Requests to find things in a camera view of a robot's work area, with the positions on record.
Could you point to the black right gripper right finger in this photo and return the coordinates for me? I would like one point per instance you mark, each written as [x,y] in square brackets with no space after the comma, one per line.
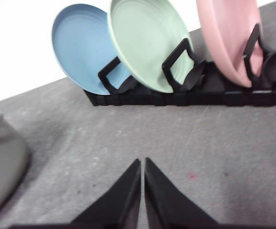
[169,207]

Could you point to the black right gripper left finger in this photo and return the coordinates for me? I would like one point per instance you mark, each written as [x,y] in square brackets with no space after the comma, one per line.
[118,209]

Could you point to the green plate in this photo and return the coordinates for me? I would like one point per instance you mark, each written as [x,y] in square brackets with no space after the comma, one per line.
[146,33]

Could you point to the green electric steamer pot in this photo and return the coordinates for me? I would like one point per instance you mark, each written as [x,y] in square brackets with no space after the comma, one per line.
[14,164]

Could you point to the black plate rack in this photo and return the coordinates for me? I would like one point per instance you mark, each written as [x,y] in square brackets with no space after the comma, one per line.
[193,82]

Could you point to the blue plate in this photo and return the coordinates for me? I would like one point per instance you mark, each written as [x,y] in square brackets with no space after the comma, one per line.
[83,45]

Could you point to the pink plate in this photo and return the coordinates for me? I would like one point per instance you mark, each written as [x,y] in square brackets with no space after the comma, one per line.
[227,27]

